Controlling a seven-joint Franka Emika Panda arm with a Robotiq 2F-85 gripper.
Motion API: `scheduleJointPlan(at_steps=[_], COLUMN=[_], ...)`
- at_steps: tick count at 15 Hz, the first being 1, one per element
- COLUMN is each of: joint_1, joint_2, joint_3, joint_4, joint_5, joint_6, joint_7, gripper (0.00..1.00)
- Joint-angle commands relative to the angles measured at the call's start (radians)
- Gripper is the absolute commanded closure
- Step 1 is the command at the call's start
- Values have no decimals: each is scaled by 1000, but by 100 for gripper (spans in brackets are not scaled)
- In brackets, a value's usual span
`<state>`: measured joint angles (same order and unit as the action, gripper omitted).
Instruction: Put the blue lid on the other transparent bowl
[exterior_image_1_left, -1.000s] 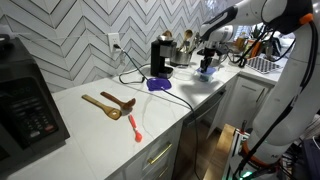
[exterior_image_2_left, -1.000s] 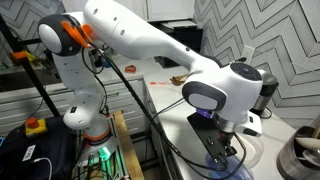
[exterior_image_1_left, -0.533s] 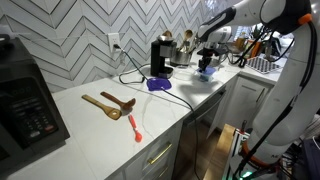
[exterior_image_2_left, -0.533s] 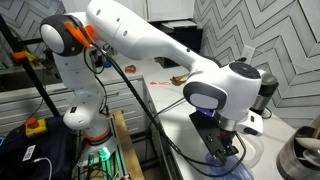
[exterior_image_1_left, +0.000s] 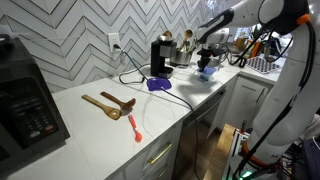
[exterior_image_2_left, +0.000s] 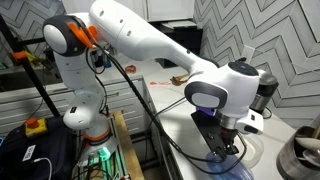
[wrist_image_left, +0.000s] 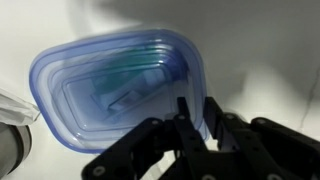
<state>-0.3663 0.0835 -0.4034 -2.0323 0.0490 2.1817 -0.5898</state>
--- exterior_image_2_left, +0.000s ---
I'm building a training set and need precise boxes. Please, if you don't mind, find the metal utensil holder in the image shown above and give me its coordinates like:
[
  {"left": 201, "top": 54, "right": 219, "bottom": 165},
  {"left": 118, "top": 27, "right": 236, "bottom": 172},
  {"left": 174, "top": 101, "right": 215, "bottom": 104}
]
[{"left": 275, "top": 125, "right": 320, "bottom": 180}]

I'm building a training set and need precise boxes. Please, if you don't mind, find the wooden plank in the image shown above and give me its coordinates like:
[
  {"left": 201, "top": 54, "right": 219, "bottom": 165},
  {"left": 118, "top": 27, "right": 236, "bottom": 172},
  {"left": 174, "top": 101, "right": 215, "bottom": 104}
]
[{"left": 112, "top": 110, "right": 146, "bottom": 180}]

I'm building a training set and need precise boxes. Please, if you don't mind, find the robot mounting stand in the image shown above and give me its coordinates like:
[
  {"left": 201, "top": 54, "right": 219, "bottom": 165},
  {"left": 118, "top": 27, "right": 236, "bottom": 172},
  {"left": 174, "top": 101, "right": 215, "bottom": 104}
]
[{"left": 71, "top": 113, "right": 131, "bottom": 180}]

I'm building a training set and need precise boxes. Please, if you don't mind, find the black bag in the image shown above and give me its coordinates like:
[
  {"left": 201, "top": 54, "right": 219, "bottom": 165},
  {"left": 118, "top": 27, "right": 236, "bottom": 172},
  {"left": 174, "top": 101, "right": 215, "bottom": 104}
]
[{"left": 0, "top": 116, "right": 76, "bottom": 180}]

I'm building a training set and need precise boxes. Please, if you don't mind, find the transparent bowl with items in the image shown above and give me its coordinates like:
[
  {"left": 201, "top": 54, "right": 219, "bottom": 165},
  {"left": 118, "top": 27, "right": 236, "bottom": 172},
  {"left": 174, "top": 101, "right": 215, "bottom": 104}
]
[{"left": 202, "top": 153, "right": 256, "bottom": 180}]

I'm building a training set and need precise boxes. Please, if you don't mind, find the white drawer cabinet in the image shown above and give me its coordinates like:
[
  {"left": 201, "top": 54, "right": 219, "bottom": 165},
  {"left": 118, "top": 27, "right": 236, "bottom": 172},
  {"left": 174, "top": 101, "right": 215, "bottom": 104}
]
[{"left": 0, "top": 74, "right": 156, "bottom": 136}]

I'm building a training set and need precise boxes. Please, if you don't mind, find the yellow emergency stop box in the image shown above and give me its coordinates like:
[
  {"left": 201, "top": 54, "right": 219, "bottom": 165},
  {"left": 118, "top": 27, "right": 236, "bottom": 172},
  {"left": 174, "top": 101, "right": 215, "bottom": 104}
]
[{"left": 24, "top": 117, "right": 49, "bottom": 139}]

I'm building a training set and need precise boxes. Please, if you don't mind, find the black tripod pole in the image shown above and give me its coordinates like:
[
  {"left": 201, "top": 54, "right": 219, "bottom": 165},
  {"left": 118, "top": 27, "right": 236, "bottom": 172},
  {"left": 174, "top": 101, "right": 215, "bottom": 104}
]
[{"left": 0, "top": 14, "right": 61, "bottom": 118}]

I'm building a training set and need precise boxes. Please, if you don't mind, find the white QR code label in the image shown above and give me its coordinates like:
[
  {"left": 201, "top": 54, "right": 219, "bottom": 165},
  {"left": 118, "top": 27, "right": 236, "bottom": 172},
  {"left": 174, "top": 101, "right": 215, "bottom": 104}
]
[{"left": 21, "top": 144, "right": 37, "bottom": 163}]

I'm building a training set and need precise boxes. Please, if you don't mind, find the orange clamp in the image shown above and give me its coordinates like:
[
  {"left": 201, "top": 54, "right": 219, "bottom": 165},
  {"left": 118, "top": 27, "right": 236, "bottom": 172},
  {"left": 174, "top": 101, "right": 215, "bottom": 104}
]
[{"left": 9, "top": 49, "right": 28, "bottom": 62}]

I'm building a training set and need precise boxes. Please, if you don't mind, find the small red orange object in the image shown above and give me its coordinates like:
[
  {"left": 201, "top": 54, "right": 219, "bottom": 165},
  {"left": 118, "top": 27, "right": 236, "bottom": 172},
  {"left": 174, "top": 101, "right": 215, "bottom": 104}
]
[{"left": 124, "top": 64, "right": 137, "bottom": 74}]

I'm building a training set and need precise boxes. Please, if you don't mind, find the blue bottle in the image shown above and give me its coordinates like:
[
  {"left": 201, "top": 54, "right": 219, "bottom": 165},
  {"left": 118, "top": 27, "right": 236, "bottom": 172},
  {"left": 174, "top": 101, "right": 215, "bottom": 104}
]
[{"left": 103, "top": 54, "right": 113, "bottom": 69}]

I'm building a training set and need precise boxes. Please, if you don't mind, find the white wall outlet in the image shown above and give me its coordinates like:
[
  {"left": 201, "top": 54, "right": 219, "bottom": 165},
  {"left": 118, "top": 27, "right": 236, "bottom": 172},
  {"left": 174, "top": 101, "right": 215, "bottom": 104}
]
[{"left": 241, "top": 44, "right": 256, "bottom": 64}]

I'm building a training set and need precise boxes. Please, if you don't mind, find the long black plugged cable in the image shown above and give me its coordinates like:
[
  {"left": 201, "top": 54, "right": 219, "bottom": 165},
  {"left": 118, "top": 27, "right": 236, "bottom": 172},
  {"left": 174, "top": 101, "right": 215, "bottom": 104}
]
[{"left": 144, "top": 57, "right": 248, "bottom": 161}]

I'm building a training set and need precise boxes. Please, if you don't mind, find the metal ladle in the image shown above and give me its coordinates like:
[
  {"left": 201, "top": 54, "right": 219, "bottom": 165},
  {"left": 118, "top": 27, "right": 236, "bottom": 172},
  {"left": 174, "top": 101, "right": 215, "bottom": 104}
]
[{"left": 301, "top": 149, "right": 320, "bottom": 168}]

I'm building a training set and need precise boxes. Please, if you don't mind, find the flat red utensil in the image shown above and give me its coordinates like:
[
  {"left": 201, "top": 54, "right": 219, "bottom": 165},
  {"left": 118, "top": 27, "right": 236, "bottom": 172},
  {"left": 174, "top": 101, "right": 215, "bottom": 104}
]
[{"left": 149, "top": 80, "right": 171, "bottom": 86}]

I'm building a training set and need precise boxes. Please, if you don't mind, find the white charging cable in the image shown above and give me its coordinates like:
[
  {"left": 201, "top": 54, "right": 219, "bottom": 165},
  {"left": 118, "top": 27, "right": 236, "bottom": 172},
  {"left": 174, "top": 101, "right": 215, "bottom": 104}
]
[{"left": 33, "top": 157, "right": 54, "bottom": 180}]

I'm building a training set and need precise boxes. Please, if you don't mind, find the white wall cabinet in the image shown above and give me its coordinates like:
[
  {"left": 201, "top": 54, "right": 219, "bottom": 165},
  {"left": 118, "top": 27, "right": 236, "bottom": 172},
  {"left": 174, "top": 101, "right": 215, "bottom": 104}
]
[{"left": 61, "top": 0, "right": 196, "bottom": 24}]

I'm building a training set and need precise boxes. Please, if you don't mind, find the blue plastic lid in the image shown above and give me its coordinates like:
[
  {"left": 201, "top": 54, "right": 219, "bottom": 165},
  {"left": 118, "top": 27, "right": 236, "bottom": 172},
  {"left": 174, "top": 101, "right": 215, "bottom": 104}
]
[{"left": 204, "top": 151, "right": 254, "bottom": 180}]

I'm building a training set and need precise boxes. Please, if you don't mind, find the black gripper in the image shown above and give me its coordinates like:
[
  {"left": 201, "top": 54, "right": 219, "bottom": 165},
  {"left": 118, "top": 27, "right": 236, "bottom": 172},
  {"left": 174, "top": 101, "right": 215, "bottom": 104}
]
[{"left": 216, "top": 128, "right": 240, "bottom": 162}]

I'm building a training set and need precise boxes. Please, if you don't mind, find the black silver coffee grinder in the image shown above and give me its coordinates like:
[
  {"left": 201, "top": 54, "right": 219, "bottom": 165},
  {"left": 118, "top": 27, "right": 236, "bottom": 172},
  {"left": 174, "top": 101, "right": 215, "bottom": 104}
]
[{"left": 249, "top": 71, "right": 280, "bottom": 116}]

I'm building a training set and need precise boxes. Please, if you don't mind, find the black box appliance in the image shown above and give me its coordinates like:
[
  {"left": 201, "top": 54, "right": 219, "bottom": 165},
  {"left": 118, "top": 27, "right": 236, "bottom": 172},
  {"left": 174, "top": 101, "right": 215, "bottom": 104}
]
[{"left": 154, "top": 21, "right": 204, "bottom": 69}]

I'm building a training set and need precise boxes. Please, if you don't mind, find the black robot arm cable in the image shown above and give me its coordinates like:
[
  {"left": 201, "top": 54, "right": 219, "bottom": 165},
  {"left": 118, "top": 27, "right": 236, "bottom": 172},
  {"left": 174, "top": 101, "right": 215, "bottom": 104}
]
[{"left": 84, "top": 43, "right": 248, "bottom": 176}]

